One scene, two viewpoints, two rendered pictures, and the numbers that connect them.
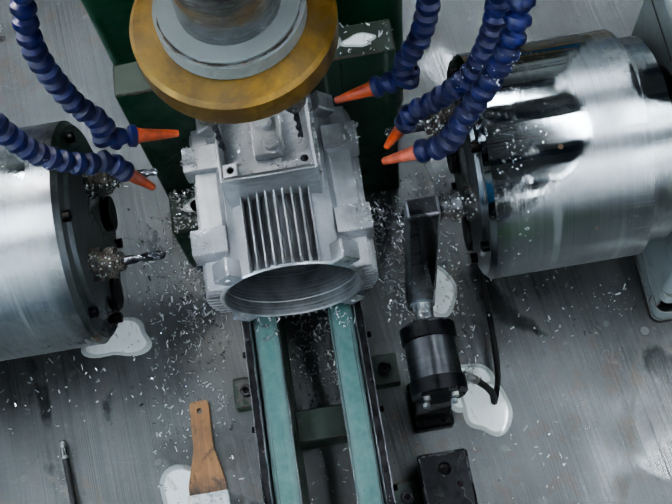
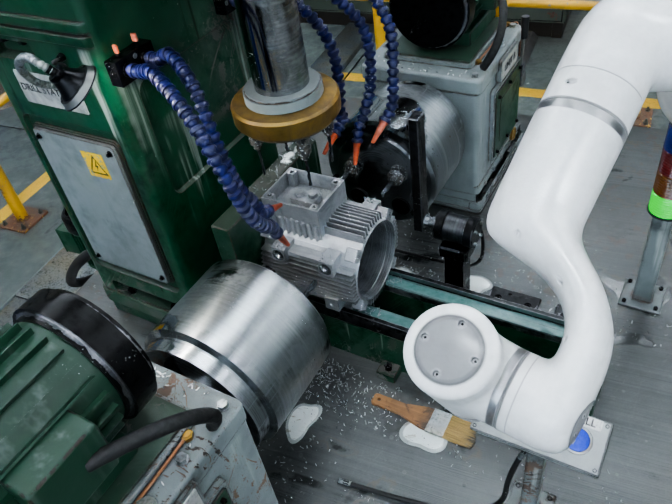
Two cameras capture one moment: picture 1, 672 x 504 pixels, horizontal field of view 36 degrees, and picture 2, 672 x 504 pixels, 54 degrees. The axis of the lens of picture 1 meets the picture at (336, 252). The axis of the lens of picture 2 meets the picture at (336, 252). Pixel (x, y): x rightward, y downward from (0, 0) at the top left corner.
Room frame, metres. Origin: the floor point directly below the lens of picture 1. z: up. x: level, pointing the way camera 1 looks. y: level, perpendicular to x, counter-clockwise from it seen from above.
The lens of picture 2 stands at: (-0.06, 0.82, 1.84)
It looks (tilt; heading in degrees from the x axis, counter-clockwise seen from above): 42 degrees down; 305
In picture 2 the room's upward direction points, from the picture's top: 10 degrees counter-clockwise
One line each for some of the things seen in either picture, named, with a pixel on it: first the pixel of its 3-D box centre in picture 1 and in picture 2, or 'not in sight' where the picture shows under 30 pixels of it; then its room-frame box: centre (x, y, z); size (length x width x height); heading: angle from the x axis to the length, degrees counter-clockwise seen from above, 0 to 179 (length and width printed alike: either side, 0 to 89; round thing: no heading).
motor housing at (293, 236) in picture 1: (281, 209); (330, 246); (0.49, 0.05, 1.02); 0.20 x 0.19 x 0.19; 179
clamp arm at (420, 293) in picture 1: (421, 260); (419, 175); (0.35, -0.08, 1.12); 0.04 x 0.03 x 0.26; 179
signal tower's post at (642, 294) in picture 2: not in sight; (663, 219); (-0.06, -0.24, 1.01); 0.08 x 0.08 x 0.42; 89
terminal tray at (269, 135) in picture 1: (266, 139); (305, 204); (0.53, 0.05, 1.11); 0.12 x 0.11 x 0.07; 179
